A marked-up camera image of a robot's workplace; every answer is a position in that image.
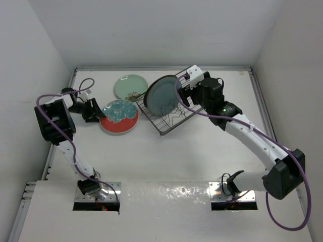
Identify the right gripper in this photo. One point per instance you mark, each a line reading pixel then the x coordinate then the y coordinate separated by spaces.
pixel 184 99

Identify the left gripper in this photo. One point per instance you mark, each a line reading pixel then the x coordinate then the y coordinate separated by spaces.
pixel 94 113

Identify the dark wire dish rack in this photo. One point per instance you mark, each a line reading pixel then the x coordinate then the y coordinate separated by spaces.
pixel 166 123

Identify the teal blue plate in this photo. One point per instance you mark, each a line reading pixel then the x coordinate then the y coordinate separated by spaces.
pixel 161 98

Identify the red teal floral plate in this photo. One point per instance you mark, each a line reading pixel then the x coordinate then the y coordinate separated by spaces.
pixel 120 116

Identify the grey rim cream plate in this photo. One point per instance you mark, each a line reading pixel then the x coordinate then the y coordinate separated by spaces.
pixel 146 96

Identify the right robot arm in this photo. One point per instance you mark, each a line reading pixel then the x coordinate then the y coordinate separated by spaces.
pixel 282 167

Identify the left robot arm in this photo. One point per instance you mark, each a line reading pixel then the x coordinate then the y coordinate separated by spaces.
pixel 57 127

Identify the light green floral plate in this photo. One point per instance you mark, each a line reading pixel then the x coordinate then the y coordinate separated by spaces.
pixel 130 87

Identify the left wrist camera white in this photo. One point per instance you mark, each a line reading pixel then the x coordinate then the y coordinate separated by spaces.
pixel 85 95

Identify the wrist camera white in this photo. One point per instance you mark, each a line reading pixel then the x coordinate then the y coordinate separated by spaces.
pixel 195 76
pixel 85 95

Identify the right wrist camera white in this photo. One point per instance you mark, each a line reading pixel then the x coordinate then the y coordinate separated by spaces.
pixel 195 76

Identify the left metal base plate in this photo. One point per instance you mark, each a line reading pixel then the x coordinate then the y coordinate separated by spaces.
pixel 111 187

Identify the metal base plate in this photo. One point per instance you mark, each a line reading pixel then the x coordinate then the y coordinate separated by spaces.
pixel 217 195
pixel 111 187

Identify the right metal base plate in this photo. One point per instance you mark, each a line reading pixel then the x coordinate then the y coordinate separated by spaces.
pixel 217 195

